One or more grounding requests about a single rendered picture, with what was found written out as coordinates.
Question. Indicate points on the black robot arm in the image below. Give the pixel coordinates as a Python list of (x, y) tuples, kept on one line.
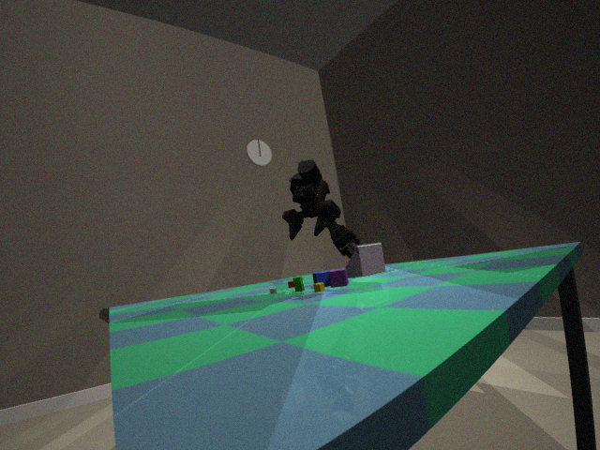
[(303, 187)]

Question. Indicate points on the blue cube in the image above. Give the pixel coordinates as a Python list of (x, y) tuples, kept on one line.
[(322, 277)]

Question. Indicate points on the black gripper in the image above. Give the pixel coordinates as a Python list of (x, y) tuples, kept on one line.
[(326, 211)]

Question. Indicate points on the purple block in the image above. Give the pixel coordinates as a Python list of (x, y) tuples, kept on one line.
[(338, 278)]

